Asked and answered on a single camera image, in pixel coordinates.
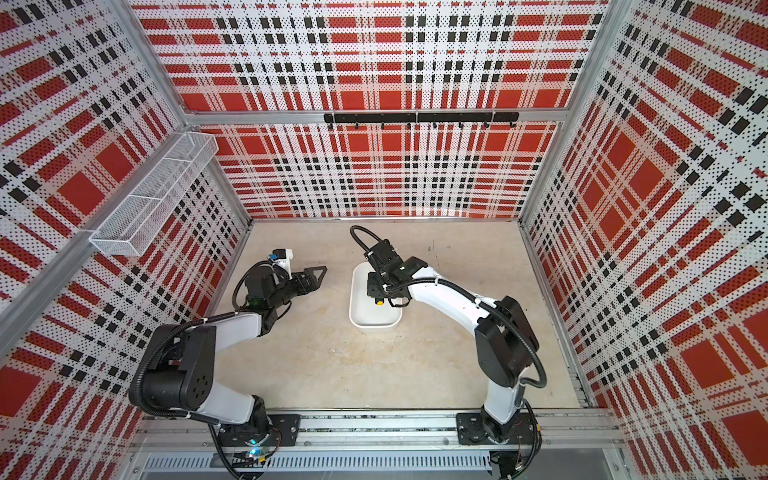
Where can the black wall hook rail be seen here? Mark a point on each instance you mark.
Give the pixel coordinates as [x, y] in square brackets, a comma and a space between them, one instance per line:
[357, 119]

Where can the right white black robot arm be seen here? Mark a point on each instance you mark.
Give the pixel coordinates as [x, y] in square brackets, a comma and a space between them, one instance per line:
[506, 346]

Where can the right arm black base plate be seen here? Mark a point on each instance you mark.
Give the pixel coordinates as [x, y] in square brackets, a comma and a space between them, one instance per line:
[478, 428]

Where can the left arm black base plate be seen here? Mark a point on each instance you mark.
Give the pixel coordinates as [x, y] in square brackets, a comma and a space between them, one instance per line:
[279, 430]

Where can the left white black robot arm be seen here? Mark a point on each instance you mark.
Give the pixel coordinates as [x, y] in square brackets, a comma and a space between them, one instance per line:
[175, 377]

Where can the white rectangular plastic bin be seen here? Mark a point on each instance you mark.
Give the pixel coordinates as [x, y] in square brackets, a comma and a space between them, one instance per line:
[364, 313]

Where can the white wire mesh wall basket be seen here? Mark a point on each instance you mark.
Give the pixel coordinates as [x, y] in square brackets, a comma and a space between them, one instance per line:
[133, 225]

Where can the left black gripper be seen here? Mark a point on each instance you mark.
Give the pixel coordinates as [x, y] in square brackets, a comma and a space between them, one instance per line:
[312, 285]

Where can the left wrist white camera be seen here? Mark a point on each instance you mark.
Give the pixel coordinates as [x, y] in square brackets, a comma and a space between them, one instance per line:
[282, 257]

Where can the aluminium front mounting rail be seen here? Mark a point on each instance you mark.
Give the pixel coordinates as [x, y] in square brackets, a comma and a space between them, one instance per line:
[335, 444]

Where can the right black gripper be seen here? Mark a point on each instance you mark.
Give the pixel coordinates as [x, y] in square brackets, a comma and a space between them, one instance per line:
[373, 287]

